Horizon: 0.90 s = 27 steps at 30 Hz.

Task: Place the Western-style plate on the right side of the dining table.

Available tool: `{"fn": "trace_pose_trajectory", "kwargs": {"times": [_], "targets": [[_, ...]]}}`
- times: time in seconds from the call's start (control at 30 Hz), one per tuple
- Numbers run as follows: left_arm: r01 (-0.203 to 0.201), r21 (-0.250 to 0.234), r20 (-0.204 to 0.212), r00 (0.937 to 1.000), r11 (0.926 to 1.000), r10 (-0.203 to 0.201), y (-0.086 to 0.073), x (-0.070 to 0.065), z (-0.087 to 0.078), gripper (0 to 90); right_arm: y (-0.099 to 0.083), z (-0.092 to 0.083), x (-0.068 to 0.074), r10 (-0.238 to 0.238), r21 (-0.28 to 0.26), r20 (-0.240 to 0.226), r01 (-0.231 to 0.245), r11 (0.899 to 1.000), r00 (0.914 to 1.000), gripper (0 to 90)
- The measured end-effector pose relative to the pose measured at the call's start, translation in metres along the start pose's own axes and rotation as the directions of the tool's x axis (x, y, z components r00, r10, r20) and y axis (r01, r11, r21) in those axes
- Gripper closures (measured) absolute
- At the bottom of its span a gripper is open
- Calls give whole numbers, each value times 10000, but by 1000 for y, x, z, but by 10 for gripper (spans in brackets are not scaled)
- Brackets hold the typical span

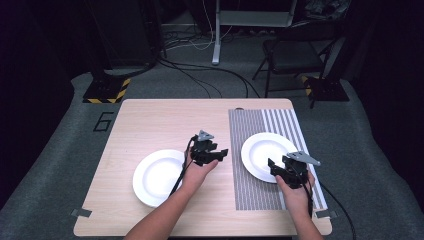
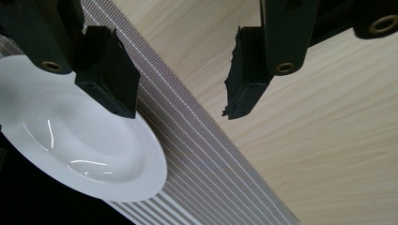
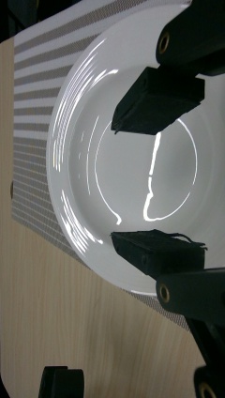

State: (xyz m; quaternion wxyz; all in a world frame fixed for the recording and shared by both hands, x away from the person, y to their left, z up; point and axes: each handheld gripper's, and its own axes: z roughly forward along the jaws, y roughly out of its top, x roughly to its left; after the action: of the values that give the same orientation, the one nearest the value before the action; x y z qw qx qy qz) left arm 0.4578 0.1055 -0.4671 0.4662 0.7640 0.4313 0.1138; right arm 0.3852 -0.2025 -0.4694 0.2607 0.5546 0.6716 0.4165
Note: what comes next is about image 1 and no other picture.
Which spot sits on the white metal stand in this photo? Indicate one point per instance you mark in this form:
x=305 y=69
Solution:
x=217 y=33

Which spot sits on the grey striped place mat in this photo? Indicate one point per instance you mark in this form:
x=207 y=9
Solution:
x=250 y=193

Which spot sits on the black folding chair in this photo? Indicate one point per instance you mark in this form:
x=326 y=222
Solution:
x=293 y=53

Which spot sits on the person's left hand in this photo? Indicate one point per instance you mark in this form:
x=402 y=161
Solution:
x=195 y=176

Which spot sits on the person's right hand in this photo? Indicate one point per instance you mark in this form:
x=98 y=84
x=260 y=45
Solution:
x=298 y=200

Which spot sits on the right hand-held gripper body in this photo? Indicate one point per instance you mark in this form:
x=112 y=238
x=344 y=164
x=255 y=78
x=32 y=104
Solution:
x=296 y=173

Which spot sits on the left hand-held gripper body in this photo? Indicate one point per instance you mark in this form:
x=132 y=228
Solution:
x=201 y=148

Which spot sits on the black cabinet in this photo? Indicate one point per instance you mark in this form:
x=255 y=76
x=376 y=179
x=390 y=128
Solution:
x=123 y=33

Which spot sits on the white plate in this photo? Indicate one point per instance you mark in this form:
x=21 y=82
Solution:
x=156 y=178
x=260 y=153

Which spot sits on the grey tape piece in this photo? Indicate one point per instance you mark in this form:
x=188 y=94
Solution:
x=81 y=212
x=326 y=214

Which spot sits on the black yellow striped stand base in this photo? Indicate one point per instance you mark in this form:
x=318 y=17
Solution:
x=328 y=90
x=106 y=90

